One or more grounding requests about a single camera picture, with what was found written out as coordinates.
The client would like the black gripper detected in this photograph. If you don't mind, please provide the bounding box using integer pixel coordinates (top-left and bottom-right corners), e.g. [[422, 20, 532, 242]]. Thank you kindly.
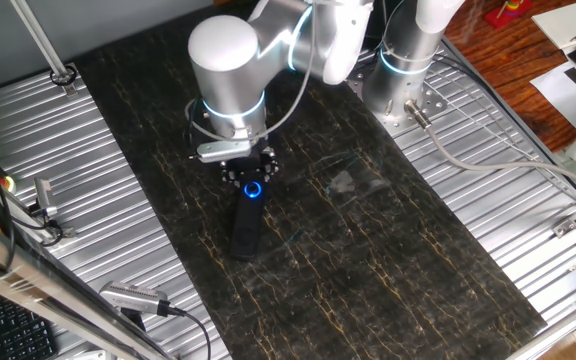
[[220, 141, 280, 189]]

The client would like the black mesh bar speaker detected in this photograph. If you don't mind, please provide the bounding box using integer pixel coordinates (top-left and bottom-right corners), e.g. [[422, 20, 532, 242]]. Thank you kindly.
[[227, 169, 269, 262]]

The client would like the dark marble pattern mat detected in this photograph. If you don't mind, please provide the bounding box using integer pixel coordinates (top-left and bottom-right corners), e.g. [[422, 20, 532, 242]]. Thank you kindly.
[[75, 0, 549, 360]]

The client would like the black keyboard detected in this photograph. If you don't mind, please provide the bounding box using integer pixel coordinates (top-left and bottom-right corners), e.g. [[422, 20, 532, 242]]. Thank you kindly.
[[0, 292, 59, 360]]

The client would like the paper marker sheet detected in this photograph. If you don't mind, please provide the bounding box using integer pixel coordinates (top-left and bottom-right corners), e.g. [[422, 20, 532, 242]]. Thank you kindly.
[[530, 60, 576, 134]]

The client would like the white notebook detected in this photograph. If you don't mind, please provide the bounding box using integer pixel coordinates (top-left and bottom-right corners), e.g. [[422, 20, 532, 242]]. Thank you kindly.
[[531, 1, 576, 50]]

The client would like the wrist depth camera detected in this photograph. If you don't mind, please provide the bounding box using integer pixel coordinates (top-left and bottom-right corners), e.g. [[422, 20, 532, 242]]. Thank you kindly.
[[195, 139, 254, 165]]

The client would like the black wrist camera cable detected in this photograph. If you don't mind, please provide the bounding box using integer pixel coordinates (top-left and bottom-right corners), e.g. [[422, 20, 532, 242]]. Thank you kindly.
[[183, 96, 207, 161]]

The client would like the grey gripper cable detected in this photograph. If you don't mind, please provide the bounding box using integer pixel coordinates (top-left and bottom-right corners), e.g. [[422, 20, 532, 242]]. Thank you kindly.
[[183, 0, 319, 144]]

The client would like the black depth camera cable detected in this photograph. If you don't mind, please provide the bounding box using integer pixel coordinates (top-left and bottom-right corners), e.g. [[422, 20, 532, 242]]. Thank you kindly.
[[167, 304, 213, 360]]

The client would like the large silver depth camera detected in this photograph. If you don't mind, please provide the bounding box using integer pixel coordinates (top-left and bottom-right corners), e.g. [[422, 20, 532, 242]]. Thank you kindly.
[[99, 280, 172, 317]]

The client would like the black camera stand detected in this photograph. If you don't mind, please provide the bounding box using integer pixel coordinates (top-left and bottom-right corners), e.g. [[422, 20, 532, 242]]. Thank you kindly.
[[119, 307, 148, 332]]

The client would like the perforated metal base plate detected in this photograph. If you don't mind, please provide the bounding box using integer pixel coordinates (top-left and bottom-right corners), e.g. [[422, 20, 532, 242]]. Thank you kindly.
[[347, 44, 449, 139]]

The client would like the small silver depth camera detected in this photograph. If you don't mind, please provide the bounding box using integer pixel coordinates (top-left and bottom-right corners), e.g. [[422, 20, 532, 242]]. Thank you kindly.
[[32, 177, 59, 219]]

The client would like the thick grey robot cable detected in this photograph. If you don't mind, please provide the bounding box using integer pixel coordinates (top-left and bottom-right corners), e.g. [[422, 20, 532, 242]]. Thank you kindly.
[[404, 99, 576, 199]]

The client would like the aluminium frame beam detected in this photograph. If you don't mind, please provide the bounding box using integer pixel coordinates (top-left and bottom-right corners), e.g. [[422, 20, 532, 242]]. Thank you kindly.
[[0, 207, 175, 360]]

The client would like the aluminium camera pole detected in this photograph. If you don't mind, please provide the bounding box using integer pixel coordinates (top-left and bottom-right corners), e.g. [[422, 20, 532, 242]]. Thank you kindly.
[[10, 0, 79, 97]]

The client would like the thin black base cable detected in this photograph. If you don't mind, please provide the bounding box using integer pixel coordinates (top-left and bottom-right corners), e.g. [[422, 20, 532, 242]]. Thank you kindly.
[[430, 52, 576, 206]]

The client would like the red stacking ring toy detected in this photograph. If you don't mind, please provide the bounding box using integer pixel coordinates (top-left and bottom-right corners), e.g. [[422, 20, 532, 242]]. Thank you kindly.
[[485, 0, 534, 30]]

